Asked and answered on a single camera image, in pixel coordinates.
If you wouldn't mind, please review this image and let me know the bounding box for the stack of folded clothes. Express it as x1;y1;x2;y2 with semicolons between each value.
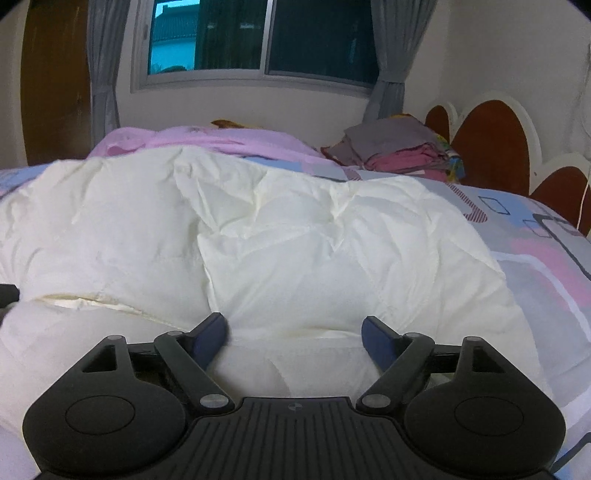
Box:
321;114;466;183

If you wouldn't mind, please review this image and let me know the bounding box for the window with metal frame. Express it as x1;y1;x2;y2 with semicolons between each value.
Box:
132;0;378;91

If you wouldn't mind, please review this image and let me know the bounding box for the pink blanket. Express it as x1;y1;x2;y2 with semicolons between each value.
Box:
88;126;329;165

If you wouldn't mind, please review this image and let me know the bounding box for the brown wooden door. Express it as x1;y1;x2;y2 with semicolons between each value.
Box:
20;0;91;165

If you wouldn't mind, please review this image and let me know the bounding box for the yellow patterned pillow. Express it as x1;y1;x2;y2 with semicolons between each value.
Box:
211;119;256;129

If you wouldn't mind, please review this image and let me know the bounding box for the patterned bed sheet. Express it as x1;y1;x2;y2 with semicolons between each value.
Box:
1;146;590;479

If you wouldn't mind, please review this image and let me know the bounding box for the right grey curtain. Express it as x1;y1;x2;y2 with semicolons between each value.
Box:
363;0;437;122

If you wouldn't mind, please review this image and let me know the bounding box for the red white headboard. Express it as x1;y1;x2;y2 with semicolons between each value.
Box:
425;92;590;236

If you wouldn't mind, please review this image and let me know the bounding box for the grey curtain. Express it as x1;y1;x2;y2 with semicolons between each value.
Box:
363;0;437;122
86;0;130;146

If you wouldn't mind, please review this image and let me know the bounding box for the white puffer jacket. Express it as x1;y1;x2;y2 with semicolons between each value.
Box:
0;146;555;480

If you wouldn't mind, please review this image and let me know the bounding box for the left grey curtain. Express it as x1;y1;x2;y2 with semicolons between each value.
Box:
86;0;130;146

